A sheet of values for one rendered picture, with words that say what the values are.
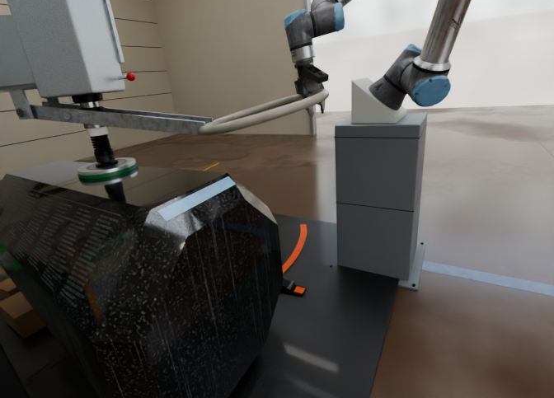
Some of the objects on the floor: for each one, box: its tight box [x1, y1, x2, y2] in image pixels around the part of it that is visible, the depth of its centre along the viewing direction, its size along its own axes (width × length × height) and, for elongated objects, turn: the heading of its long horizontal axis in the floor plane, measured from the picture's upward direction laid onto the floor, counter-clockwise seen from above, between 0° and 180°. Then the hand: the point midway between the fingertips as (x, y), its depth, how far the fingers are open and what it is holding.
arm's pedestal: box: [330, 113, 428, 291], centre depth 174 cm, size 50×50×85 cm
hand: (317, 112), depth 122 cm, fingers closed on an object, 4 cm apart
